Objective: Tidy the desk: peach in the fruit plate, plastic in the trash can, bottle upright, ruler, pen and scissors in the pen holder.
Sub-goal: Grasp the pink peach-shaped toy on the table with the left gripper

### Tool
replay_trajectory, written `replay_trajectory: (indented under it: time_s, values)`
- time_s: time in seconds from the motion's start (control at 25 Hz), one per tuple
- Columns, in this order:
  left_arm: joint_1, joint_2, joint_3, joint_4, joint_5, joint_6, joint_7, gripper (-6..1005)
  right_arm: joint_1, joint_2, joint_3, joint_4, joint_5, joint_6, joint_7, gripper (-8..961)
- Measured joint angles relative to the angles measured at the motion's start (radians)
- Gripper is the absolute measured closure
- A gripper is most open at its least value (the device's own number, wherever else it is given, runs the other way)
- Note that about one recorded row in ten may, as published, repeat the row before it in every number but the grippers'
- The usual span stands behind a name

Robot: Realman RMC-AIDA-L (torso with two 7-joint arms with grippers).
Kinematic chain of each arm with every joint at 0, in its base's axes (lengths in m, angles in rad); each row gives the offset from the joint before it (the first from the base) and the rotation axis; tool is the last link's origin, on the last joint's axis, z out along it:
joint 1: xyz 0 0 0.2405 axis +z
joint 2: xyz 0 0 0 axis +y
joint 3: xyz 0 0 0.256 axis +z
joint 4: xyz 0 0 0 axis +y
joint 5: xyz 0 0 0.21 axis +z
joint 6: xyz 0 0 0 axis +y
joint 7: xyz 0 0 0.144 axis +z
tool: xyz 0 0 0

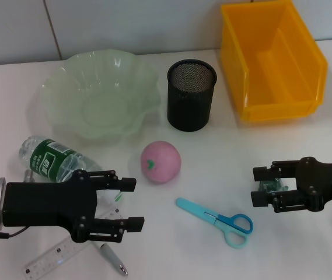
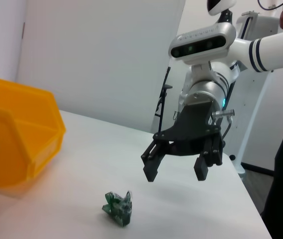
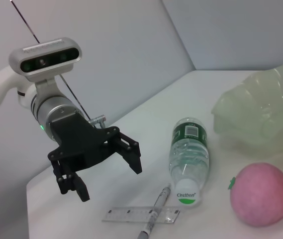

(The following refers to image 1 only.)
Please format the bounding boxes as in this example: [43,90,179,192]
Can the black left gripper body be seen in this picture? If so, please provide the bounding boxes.
[4,170,99,236]

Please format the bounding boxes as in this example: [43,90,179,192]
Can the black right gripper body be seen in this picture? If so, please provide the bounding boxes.
[295,156,332,212]

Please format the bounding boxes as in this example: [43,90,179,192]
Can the green plastic wrapper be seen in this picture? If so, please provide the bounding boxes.
[258,178,293,194]

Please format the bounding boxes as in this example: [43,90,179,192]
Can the pink peach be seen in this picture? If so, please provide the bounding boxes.
[140,141,182,185]

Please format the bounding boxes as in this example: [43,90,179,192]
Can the clear green-label water bottle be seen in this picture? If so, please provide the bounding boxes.
[19,134,125,205]

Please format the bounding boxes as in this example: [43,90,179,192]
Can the white grey ballpoint pen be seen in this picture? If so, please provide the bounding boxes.
[91,241,130,277]

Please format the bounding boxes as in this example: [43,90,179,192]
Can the blue and teal scissors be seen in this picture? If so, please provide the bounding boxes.
[175,197,254,250]

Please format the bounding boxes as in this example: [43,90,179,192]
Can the clear plastic ruler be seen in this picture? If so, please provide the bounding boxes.
[22,204,125,277]

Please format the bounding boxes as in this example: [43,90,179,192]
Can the green glass fruit plate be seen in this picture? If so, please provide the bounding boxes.
[39,50,162,141]

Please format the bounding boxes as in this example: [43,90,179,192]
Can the black mesh pen holder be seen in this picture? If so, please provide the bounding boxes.
[166,59,218,133]

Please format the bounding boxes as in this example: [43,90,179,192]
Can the yellow plastic bin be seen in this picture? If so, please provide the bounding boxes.
[219,0,329,124]

